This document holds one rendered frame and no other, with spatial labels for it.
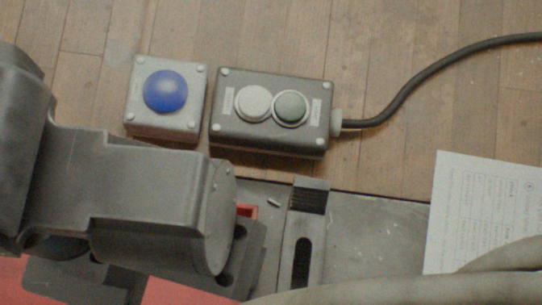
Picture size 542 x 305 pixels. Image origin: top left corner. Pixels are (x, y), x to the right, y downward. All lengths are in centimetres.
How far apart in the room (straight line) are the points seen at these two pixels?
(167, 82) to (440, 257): 29
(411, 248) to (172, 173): 48
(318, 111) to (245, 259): 40
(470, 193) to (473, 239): 4
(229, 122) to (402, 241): 19
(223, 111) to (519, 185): 27
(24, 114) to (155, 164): 6
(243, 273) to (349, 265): 38
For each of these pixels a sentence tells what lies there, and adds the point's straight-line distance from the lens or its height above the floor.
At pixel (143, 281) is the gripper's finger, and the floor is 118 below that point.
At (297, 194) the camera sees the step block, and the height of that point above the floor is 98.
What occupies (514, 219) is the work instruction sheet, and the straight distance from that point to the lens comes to 96.
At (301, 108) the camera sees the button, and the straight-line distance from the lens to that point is 92.
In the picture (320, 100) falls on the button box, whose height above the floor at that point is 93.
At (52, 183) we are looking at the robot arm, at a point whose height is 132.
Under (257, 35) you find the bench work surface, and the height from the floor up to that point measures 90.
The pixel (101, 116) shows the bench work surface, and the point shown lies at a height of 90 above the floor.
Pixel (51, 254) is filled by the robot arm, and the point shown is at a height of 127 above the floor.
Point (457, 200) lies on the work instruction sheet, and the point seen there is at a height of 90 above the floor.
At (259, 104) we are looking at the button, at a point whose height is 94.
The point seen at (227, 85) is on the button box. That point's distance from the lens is 93.
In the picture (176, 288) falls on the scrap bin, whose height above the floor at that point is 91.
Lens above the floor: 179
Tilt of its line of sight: 71 degrees down
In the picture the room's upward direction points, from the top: 9 degrees clockwise
